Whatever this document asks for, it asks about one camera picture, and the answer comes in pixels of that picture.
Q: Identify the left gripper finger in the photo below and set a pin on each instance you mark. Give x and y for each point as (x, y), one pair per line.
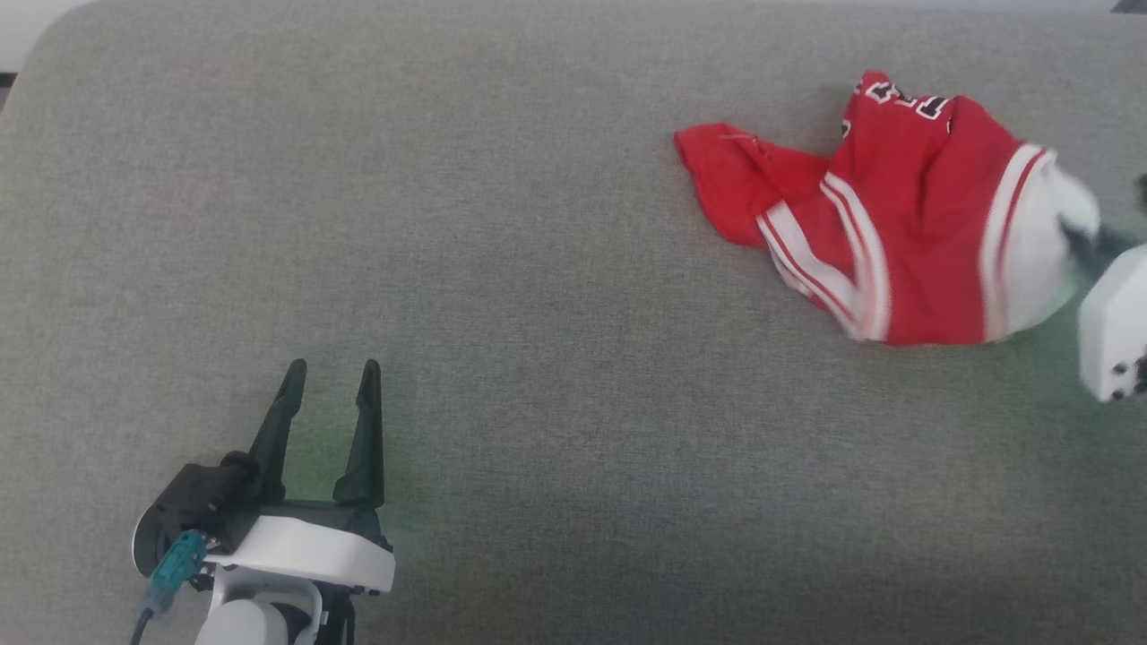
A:
(366, 448)
(278, 439)

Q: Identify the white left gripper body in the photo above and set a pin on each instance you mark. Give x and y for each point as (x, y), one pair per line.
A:
(314, 551)

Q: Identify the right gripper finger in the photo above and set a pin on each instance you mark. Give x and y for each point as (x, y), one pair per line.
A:
(1118, 240)
(1082, 253)

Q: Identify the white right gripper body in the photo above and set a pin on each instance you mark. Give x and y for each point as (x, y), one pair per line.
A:
(1116, 322)

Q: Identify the red and white basketball jersey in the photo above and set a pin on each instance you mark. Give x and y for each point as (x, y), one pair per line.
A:
(905, 206)

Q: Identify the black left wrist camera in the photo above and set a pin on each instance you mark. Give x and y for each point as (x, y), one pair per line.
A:
(197, 502)

